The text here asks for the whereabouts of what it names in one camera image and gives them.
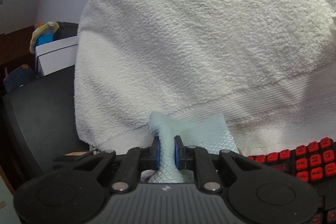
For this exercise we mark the red and black keyboard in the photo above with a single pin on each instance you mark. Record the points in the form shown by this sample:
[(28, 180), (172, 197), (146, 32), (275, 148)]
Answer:
[(302, 163)]

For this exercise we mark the yellow and blue pouch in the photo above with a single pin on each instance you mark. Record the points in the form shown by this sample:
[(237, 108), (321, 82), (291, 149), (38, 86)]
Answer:
[(44, 39)]

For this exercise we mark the white box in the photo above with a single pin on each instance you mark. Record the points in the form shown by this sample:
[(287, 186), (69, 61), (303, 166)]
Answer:
[(55, 56)]

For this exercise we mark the white terry towel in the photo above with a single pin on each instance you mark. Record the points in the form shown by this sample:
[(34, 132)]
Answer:
[(197, 43)]

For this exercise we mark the black computer case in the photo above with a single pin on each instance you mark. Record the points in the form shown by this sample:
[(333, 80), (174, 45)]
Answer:
[(39, 121)]

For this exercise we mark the black box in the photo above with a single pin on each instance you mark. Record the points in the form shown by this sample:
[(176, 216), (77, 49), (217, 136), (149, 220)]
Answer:
[(67, 29)]

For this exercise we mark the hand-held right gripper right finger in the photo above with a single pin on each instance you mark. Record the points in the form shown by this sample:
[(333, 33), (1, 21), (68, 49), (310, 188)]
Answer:
[(178, 153)]

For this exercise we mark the pale teal cleaning cloth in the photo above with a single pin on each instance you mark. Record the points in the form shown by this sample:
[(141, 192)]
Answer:
[(166, 145)]

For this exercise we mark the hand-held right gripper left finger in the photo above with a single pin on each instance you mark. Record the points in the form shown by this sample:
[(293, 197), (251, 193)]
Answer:
[(156, 153)]

